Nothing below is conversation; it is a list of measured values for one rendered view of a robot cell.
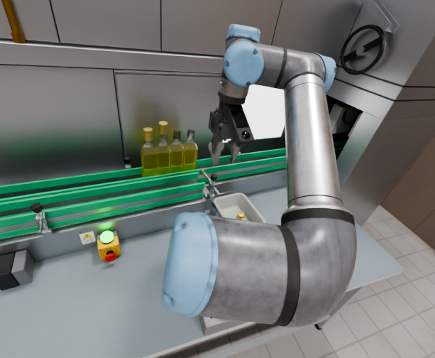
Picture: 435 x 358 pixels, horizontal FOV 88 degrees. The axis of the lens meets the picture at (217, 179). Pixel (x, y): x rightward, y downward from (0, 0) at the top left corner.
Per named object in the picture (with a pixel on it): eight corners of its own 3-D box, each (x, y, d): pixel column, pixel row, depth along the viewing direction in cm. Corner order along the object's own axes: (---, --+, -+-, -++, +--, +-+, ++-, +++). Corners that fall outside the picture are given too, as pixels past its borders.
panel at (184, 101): (279, 136, 141) (298, 78, 120) (282, 138, 139) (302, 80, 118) (124, 152, 103) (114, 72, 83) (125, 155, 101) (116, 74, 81)
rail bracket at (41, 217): (56, 229, 78) (44, 201, 70) (54, 246, 73) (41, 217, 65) (42, 232, 77) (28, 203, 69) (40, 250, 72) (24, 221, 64)
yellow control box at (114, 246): (118, 241, 92) (116, 229, 88) (121, 256, 87) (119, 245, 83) (99, 246, 89) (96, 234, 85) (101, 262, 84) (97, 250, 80)
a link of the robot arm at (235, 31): (228, 24, 47) (228, 22, 54) (220, 79, 54) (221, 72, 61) (265, 30, 48) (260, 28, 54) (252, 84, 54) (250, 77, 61)
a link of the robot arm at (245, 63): (289, 50, 40) (278, 43, 49) (226, 39, 39) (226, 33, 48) (275, 96, 45) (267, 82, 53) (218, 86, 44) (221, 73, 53)
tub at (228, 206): (239, 204, 120) (243, 191, 115) (263, 236, 105) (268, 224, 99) (209, 211, 113) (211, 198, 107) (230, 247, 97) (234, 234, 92)
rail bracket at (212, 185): (204, 182, 109) (207, 160, 102) (219, 206, 98) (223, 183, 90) (198, 183, 108) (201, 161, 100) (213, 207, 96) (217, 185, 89)
